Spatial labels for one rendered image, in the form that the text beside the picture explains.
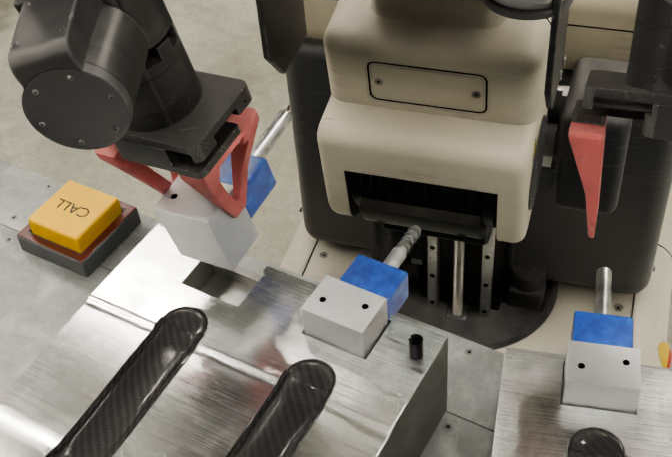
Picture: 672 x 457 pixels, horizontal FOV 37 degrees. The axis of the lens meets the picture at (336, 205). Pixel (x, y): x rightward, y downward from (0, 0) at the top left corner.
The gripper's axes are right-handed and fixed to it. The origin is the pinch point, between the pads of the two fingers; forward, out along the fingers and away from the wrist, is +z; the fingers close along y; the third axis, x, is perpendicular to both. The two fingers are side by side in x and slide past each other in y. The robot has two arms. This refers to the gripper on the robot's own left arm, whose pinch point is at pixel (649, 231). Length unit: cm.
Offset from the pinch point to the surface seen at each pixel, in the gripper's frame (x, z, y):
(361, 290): 1.7, 8.1, -18.5
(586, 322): 8.2, 10.3, -2.9
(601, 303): 11.0, 9.7, -2.0
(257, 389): -4.0, 14.3, -24.0
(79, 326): -2.0, 13.3, -38.9
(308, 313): -0.6, 9.5, -21.6
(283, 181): 135, 43, -69
